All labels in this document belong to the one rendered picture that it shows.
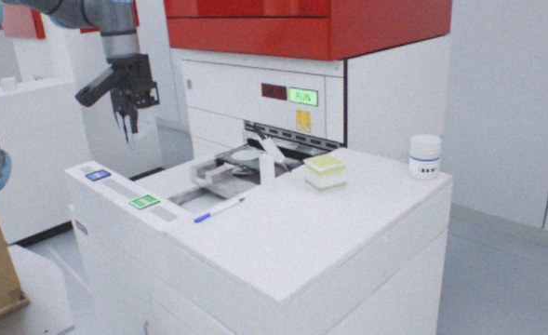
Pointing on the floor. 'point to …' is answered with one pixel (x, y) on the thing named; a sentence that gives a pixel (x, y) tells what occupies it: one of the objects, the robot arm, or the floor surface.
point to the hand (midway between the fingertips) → (130, 146)
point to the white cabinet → (152, 306)
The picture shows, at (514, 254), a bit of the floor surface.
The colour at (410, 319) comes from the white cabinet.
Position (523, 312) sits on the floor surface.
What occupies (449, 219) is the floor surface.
